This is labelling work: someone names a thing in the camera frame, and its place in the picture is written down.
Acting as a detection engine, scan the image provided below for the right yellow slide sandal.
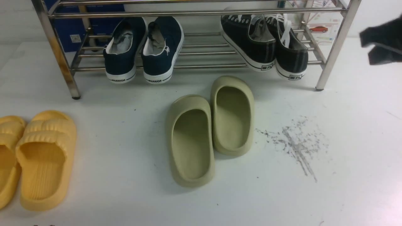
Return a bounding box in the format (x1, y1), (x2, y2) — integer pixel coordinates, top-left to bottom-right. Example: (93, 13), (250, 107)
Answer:
(15, 110), (77, 211)

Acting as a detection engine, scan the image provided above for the olive green slipper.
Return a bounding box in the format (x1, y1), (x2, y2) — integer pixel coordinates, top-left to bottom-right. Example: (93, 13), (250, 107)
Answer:
(165, 94), (215, 188)
(210, 76), (255, 156)

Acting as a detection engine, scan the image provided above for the navy slip-on sneaker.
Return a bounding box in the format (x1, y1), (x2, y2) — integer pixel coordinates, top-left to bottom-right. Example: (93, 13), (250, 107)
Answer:
(141, 17), (185, 84)
(102, 17), (148, 84)

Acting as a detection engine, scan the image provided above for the left navy slip-on sneaker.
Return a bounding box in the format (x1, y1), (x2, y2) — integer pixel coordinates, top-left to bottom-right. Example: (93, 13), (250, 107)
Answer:
(102, 17), (148, 84)

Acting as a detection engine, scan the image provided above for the white poster with red car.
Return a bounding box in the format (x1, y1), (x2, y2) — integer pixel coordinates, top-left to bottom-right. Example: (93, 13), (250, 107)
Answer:
(278, 0), (343, 45)

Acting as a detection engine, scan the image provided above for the stainless steel shoe rack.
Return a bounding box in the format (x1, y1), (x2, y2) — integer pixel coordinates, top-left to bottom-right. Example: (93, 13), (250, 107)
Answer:
(32, 0), (361, 100)

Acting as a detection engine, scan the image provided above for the yellow slide sandal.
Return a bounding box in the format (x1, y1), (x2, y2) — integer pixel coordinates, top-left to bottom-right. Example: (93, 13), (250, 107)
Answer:
(15, 110), (77, 211)
(0, 116), (26, 209)

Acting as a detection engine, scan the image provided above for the blue box behind rack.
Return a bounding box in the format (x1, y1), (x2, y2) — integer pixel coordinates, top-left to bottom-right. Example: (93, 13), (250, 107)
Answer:
(54, 4), (125, 52)

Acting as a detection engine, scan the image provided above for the left olive green slipper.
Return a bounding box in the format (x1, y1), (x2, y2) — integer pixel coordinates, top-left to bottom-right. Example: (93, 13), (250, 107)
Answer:
(165, 94), (215, 188)

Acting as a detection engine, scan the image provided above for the black canvas sneaker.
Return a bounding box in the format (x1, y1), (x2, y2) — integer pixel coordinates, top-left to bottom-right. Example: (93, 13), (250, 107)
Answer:
(220, 14), (276, 72)
(265, 14), (308, 81)

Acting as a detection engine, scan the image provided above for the left yellow slide sandal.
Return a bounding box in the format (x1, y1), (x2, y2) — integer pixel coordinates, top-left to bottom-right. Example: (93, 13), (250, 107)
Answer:
(0, 116), (26, 209)

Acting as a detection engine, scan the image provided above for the right navy slip-on sneaker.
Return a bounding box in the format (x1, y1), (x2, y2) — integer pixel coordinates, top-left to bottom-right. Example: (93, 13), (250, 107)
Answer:
(141, 17), (185, 84)

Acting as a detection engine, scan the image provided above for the right olive green slipper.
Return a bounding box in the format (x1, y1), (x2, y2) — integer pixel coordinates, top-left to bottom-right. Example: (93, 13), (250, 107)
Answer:
(210, 76), (255, 156)

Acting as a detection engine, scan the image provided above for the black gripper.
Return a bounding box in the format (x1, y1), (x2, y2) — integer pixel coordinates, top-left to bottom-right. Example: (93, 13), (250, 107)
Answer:
(360, 16), (402, 66)

